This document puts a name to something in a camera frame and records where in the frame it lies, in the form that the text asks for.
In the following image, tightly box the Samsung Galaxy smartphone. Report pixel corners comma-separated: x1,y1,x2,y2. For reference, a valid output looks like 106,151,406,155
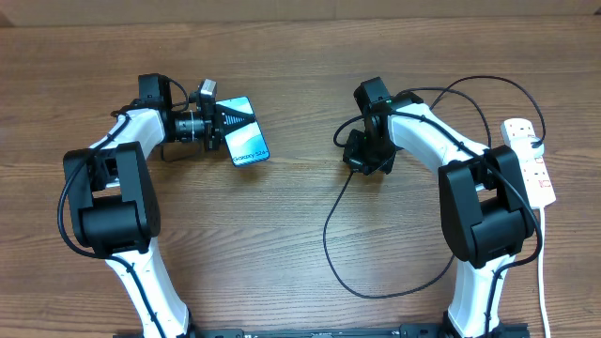
216,97,270,167

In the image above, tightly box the white power strip cord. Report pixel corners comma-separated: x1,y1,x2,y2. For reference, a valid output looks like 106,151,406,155
536,207,551,338

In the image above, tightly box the white power strip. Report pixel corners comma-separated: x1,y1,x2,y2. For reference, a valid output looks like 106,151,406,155
501,118,556,209

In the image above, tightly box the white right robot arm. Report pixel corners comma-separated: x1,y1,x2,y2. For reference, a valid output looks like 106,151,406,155
342,77,542,337

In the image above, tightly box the white charger plug adapter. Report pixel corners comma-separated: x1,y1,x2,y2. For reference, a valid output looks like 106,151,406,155
511,136,545,162

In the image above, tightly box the black USB charging cable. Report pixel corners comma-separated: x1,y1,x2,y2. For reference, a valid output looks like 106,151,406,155
321,74,547,300

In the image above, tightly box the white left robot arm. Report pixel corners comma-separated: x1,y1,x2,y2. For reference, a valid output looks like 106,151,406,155
57,73,270,337

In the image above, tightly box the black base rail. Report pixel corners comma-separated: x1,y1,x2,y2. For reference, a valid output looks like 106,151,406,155
112,321,532,338

